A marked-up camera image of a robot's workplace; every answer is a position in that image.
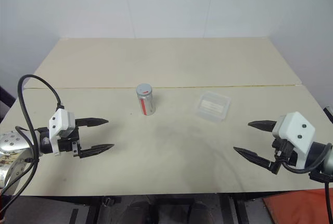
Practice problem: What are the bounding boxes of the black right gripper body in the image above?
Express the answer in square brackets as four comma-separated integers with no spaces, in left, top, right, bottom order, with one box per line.
[269,138,297,176]

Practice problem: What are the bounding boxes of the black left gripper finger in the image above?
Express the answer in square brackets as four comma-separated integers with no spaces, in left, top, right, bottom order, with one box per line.
[79,144,116,160]
[75,117,109,128]

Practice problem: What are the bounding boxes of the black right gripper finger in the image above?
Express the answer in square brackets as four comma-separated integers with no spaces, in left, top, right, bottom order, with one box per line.
[247,120,277,132]
[233,146,274,170]

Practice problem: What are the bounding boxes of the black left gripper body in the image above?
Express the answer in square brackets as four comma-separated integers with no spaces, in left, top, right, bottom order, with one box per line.
[58,119,82,158]

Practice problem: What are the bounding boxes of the clear plastic container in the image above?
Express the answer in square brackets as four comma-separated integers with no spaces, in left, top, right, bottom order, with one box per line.
[191,91,233,125]

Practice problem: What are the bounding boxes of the silver can with red label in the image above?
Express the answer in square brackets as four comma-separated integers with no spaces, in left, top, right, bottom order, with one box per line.
[136,92,157,117]

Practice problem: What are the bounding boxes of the grey round bottle cap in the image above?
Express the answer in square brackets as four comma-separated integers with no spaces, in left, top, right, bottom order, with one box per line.
[136,83,153,97]

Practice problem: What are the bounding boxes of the orange red cloth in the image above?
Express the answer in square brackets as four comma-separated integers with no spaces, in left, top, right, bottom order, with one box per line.
[262,188,333,224]

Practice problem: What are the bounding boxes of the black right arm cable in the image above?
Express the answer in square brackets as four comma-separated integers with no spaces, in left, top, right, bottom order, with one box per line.
[281,142,333,224]

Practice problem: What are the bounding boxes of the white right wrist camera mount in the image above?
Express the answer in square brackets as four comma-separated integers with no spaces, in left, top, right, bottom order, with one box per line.
[271,111,316,169]

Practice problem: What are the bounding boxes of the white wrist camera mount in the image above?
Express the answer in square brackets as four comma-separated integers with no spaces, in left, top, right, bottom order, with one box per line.
[48,108,76,155]
[271,111,316,169]

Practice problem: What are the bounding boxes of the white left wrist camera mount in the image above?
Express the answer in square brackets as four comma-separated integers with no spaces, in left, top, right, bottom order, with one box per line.
[48,108,76,155]

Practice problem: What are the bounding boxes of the black table frame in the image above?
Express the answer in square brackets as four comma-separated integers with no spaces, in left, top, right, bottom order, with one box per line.
[69,191,264,224]

